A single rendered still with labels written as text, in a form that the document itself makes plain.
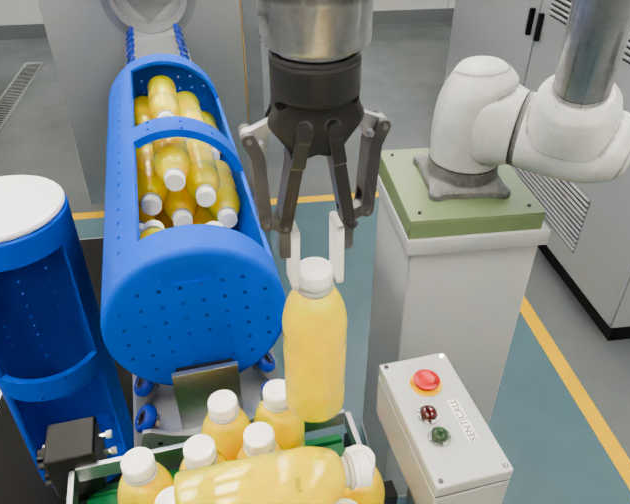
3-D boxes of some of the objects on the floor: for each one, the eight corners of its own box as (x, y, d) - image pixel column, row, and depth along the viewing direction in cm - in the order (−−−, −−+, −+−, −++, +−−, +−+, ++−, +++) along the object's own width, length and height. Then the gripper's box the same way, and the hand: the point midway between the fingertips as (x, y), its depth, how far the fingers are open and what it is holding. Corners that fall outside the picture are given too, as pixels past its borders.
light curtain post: (271, 270, 279) (246, -178, 178) (273, 278, 275) (249, -178, 173) (258, 272, 278) (225, -178, 177) (260, 280, 273) (228, -178, 172)
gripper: (396, 26, 52) (379, 245, 66) (204, 40, 49) (229, 269, 63) (431, 53, 47) (404, 287, 61) (215, 72, 43) (240, 315, 57)
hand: (314, 252), depth 60 cm, fingers closed on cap, 4 cm apart
